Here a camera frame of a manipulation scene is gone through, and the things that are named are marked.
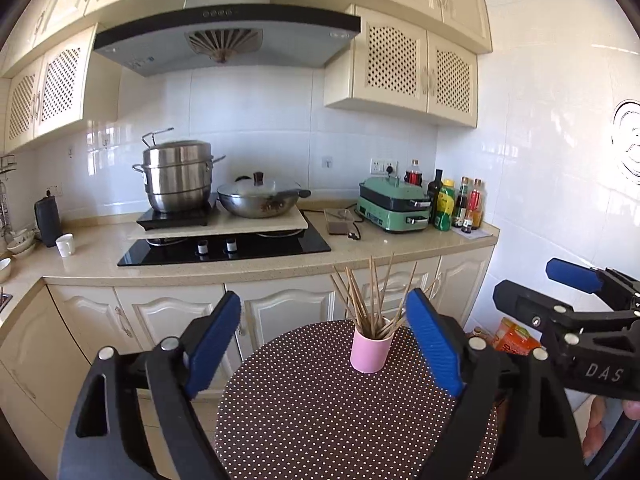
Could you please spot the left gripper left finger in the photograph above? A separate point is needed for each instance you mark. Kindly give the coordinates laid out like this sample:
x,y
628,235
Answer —
x,y
179,368

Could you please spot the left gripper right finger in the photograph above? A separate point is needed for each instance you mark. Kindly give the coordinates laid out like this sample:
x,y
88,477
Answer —
x,y
469,372

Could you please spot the pink cup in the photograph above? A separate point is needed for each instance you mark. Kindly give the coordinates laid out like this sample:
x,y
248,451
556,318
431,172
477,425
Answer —
x,y
368,356

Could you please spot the wooden chopstick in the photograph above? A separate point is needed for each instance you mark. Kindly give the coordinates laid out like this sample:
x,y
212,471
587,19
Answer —
x,y
372,287

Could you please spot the cream lower kitchen cabinets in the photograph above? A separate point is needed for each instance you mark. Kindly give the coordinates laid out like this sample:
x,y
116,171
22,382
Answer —
x,y
50,334

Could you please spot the right hand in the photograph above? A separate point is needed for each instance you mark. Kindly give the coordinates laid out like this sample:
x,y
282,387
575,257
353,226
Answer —
x,y
604,415

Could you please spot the orange snack package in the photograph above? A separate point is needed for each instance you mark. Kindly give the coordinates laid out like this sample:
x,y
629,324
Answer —
x,y
513,338

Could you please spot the black gas cooktop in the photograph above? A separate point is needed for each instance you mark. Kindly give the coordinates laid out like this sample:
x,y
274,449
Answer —
x,y
217,238

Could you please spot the brown polka dot tablecloth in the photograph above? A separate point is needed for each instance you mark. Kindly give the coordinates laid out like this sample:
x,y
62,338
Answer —
x,y
297,409

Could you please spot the induction cooker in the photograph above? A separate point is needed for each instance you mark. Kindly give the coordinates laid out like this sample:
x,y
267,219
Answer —
x,y
175,217

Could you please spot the green yellow oil bottle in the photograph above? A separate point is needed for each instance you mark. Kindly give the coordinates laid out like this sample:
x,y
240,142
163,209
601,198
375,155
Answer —
x,y
446,200

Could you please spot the white mug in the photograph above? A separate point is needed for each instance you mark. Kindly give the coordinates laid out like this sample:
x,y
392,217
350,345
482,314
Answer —
x,y
66,245

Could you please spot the red label sauce bottle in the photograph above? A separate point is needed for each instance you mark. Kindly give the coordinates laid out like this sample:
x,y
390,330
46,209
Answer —
x,y
474,211

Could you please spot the green electric grill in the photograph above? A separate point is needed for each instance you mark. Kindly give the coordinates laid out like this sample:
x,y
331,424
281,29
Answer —
x,y
393,205

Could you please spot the dark soy sauce bottle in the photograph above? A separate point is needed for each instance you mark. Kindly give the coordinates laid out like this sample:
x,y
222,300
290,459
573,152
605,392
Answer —
x,y
433,189

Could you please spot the wok with glass lid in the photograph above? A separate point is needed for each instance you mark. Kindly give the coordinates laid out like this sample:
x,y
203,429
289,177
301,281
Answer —
x,y
259,197

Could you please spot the stainless steel steamer pot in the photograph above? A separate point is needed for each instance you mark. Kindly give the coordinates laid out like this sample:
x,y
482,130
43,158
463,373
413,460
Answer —
x,y
177,175

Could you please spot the black kettle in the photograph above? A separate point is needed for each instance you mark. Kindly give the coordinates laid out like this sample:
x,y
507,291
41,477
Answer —
x,y
48,220

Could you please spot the cream upper cabinets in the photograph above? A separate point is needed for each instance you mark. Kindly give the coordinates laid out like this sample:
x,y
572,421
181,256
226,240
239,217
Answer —
x,y
60,63

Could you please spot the range hood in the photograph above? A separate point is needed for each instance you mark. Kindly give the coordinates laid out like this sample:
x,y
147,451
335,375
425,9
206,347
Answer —
x,y
233,34

